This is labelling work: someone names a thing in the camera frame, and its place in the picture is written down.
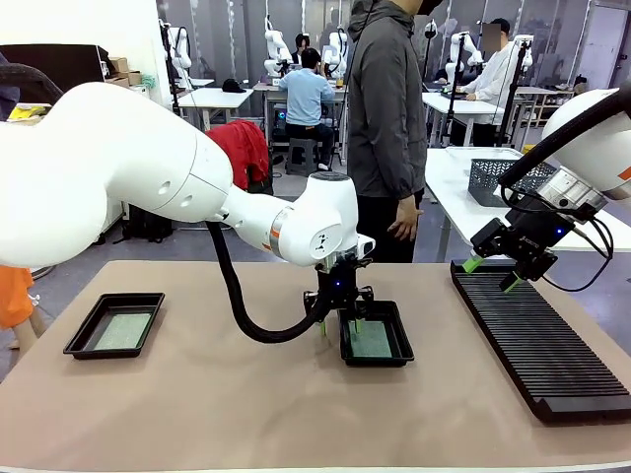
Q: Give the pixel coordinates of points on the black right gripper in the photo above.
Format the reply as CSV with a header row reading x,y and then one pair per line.
x,y
537,231

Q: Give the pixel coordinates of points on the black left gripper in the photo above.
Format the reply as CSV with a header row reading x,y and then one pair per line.
x,y
340,283

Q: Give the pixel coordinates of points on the green circuit board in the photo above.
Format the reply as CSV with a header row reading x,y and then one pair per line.
x,y
377,340
123,331

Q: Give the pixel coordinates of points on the black ESD tray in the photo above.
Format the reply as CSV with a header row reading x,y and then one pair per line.
x,y
401,340
79,345

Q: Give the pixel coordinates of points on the grey-sleeved right forearm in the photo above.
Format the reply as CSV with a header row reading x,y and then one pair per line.
x,y
411,172

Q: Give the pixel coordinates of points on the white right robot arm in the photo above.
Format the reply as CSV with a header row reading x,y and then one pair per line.
x,y
596,143

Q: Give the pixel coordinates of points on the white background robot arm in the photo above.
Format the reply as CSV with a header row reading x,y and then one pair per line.
x,y
276,49
468,47
180,54

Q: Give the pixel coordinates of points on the person's right hand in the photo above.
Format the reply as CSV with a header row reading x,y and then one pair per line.
x,y
406,222

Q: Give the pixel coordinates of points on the grey plastic mesh basket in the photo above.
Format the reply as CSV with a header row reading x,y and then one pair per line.
x,y
485,177

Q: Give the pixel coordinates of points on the large white table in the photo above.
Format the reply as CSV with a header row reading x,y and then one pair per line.
x,y
453,197

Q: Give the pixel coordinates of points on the black slotted board rack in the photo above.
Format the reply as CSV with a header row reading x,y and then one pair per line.
x,y
552,355

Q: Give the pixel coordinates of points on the wooden storage shelf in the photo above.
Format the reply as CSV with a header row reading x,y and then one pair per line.
x,y
547,106

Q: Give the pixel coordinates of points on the grey plastic stool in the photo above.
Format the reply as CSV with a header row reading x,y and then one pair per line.
x,y
301,157

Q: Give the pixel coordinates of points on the person in white coat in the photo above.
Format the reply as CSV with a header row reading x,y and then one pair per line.
x,y
493,74

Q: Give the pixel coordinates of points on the person in grey jacket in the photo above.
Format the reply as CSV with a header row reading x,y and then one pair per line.
x,y
384,123

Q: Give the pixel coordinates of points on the red jacket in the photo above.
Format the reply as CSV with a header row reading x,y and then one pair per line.
x,y
246,148

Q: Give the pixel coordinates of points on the black backpack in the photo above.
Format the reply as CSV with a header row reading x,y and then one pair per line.
x,y
148,229

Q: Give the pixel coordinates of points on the seated person in blue shirt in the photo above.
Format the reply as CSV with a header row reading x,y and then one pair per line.
x,y
305,98

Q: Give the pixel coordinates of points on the grey metal desk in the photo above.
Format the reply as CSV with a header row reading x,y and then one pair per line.
x,y
268,96

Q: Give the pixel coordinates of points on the small white table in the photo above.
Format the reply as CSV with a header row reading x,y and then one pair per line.
x,y
214,98

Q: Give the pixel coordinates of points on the black cap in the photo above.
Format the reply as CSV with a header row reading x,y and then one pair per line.
x,y
232,87

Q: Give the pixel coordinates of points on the stack of cardboard boxes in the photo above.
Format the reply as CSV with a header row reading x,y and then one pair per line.
x,y
120,74

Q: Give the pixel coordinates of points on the person in orange shorts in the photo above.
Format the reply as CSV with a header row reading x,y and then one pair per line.
x,y
12,295

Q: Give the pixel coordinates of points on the black computer monitor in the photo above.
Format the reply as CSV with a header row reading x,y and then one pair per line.
x,y
59,64

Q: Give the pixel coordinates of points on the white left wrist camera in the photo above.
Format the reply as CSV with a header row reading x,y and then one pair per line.
x,y
366,245

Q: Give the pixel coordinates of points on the black camera tripod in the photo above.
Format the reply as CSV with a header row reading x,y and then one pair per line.
x,y
512,108

